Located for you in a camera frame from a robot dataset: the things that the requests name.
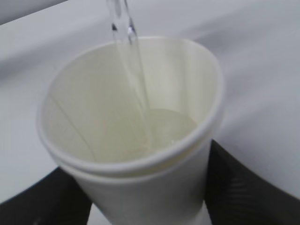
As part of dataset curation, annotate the white paper cup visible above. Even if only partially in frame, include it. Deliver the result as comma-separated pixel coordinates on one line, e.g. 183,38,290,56
37,37,224,225

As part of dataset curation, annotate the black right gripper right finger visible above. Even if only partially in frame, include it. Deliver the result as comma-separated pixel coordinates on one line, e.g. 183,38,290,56
205,141,300,225

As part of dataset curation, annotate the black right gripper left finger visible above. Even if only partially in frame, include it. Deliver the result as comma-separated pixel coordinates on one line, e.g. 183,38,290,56
0,168,91,225

